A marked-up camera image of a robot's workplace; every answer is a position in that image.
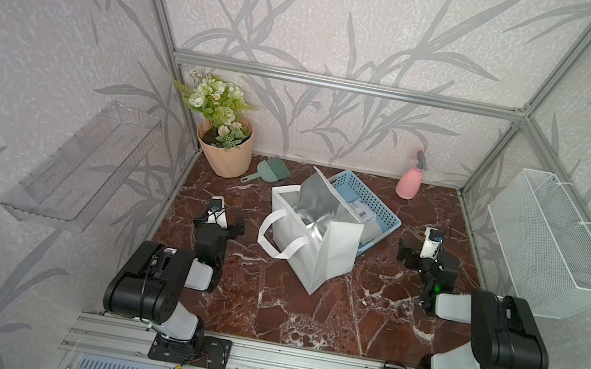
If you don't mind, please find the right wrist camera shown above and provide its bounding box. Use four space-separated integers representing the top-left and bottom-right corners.
419 227 444 260

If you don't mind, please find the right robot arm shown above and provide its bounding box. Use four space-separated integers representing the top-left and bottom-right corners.
383 240 549 369

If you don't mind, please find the green hand brush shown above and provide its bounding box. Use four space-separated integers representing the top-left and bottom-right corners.
240 157 291 184

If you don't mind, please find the blue plastic basket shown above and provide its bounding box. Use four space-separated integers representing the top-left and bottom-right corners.
328 170 402 257

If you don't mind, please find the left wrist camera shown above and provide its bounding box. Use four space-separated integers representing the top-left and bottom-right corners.
204 196 228 229

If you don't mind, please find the aluminium frame crossbar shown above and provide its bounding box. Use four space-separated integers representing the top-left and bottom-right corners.
173 50 524 122

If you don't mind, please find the white ice pack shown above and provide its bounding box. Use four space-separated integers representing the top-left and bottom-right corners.
348 199 378 229

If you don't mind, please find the pink spray bottle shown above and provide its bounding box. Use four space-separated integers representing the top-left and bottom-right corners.
395 149 427 200

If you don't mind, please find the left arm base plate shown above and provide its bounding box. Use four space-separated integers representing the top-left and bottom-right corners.
148 334 233 369

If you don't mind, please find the green white artificial plant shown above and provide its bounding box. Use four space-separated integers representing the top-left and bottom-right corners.
174 70 255 151

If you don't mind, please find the peach flower pot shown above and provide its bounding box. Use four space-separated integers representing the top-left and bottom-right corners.
197 117 256 179

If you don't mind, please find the white wire mesh basket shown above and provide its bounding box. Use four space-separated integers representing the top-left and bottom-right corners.
488 168 591 320

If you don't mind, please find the white insulated delivery bag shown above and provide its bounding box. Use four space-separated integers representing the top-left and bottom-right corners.
257 168 365 295

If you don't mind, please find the clear plastic wall shelf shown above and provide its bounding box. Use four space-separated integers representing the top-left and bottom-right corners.
0 101 164 233

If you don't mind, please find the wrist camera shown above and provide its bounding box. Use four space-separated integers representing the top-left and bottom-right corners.
419 227 444 260
204 196 228 229

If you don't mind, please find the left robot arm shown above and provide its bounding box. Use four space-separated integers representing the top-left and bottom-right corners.
102 211 245 346

